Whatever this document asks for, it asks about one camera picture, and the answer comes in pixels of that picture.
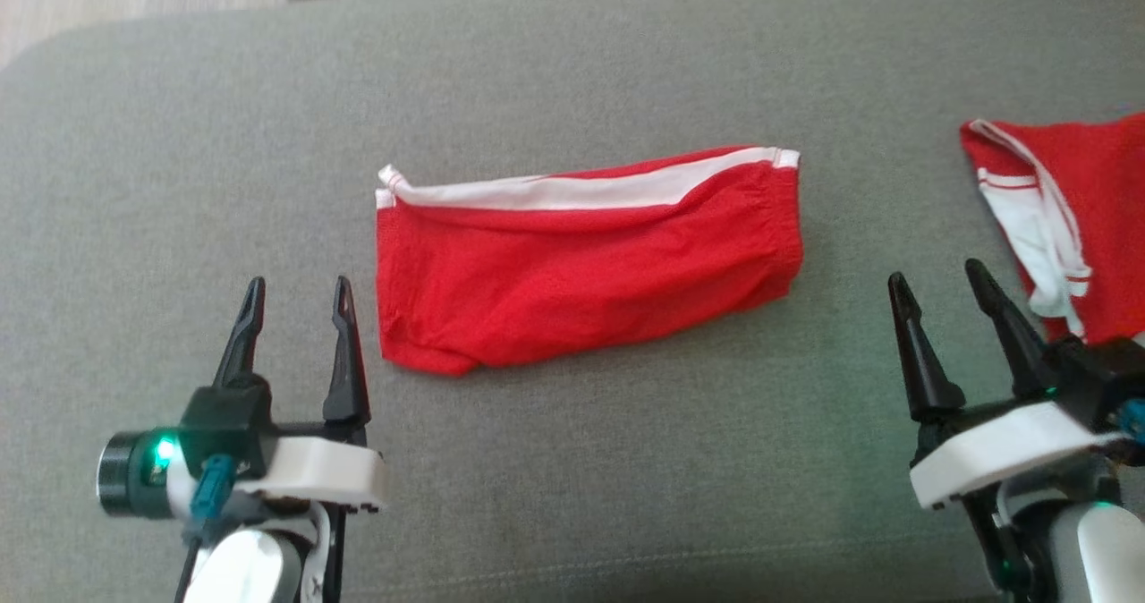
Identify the black cylindrical left wrist camera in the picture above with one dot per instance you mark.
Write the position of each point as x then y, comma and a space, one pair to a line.
125, 476

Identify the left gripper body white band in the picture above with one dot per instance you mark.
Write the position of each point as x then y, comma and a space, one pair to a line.
313, 473

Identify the red shorts with white stripe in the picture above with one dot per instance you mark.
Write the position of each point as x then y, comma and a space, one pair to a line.
581, 272

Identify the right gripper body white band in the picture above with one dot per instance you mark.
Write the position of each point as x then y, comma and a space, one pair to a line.
1002, 455

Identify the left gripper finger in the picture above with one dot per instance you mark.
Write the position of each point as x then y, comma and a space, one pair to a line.
347, 361
243, 343

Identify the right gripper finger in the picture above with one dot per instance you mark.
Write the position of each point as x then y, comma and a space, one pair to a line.
1011, 335
921, 361

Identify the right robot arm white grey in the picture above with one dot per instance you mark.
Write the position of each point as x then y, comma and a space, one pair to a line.
1100, 549

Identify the red basketball jersey shirt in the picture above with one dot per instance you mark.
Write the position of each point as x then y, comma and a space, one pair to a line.
1109, 191

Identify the yellow and grey sofa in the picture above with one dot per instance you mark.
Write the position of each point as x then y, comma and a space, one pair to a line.
581, 66

